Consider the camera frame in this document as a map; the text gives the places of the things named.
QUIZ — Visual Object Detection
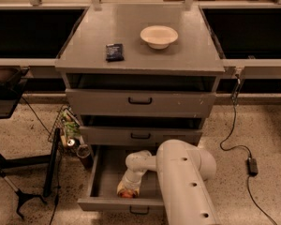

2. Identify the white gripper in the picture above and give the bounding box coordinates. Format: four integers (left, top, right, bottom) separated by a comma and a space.
117, 170, 143, 198

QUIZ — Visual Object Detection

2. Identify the red apple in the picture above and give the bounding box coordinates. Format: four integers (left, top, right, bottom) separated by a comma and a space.
120, 190, 136, 199

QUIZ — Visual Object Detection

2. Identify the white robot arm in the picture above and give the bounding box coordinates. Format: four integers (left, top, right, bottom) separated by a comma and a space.
117, 140, 220, 225

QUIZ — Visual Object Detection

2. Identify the grey bottom drawer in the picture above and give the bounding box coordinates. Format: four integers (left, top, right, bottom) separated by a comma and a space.
78, 146, 164, 215

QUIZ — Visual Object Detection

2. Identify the grey drawer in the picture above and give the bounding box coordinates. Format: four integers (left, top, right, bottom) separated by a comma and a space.
78, 146, 164, 215
66, 74, 215, 117
80, 115, 204, 146

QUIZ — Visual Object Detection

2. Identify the grey middle drawer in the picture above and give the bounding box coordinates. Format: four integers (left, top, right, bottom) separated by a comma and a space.
80, 115, 204, 146

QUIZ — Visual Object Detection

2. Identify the grey top drawer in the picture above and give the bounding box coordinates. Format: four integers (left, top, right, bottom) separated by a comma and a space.
66, 74, 215, 117

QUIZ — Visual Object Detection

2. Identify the grey drawer cabinet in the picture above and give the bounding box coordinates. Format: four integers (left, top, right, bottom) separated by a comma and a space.
54, 3, 226, 148

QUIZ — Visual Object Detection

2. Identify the brown cup on floor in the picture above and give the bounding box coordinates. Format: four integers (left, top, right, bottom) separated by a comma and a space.
76, 144, 93, 169

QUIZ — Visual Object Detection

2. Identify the black stand with legs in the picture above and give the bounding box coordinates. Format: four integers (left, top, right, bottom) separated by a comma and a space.
0, 128, 61, 219

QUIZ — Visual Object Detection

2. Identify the dark blue snack packet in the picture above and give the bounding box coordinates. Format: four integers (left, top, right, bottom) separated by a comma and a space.
106, 44, 124, 62

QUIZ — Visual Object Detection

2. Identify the white bowl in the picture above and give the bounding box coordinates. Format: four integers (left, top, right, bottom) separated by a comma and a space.
140, 25, 178, 50

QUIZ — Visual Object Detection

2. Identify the dark bin at left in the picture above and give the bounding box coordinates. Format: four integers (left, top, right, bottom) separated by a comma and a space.
0, 67, 29, 119

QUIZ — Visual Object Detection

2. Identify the wire basket with items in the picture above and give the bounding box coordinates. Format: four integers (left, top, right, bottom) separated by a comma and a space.
48, 105, 84, 156

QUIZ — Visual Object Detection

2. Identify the black thin cable left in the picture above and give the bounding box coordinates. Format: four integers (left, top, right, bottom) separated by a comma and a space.
21, 96, 62, 225

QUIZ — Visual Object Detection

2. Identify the black power cable with adapter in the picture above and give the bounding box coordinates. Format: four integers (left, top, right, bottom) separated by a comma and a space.
219, 73, 278, 225

